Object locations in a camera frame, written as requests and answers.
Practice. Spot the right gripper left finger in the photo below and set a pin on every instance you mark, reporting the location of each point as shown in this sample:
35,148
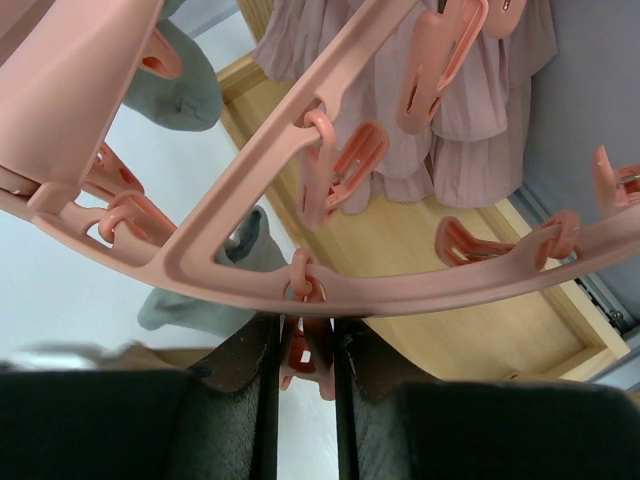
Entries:
216,419

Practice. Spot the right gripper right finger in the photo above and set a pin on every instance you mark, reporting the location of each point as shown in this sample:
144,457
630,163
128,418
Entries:
396,421

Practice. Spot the pink round clip hanger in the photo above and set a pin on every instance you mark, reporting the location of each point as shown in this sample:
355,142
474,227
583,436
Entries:
65,69

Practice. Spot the pink fabric pile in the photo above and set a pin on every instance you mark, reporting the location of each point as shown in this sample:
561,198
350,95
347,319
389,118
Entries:
451,86

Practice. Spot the wooden tray frame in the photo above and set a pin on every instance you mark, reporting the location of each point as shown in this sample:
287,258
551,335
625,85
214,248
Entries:
492,319

